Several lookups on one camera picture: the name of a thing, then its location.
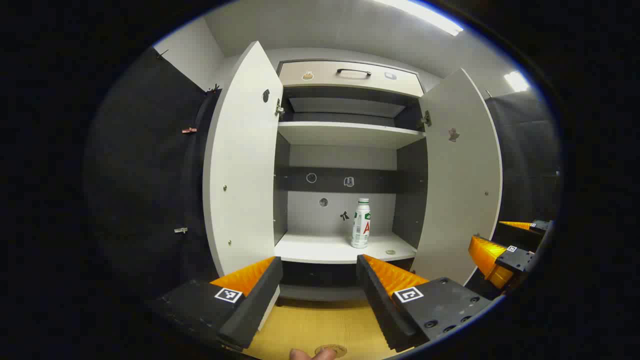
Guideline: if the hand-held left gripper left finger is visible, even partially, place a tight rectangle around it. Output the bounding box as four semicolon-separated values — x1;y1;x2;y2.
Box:
150;256;284;351

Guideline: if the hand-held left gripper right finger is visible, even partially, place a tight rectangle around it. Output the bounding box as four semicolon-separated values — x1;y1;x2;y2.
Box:
356;254;496;353

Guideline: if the white cabinet door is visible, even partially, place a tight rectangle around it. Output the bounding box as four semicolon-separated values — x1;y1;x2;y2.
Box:
202;41;285;331
411;68;503;287

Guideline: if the round wooden coaster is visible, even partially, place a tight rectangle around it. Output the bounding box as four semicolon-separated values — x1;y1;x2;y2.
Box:
314;344;348;359

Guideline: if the white bottle green label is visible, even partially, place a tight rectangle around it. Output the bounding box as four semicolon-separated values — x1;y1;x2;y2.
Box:
351;197;371;249

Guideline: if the white cabinet shelf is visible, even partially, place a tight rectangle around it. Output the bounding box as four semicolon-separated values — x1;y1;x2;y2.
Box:
278;121;427;150

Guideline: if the small ceiling light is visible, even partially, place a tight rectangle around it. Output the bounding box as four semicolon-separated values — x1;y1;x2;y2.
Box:
504;70;530;93

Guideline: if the black backdrop cloth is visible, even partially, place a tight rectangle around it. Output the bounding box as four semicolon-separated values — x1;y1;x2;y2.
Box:
85;47;561;301

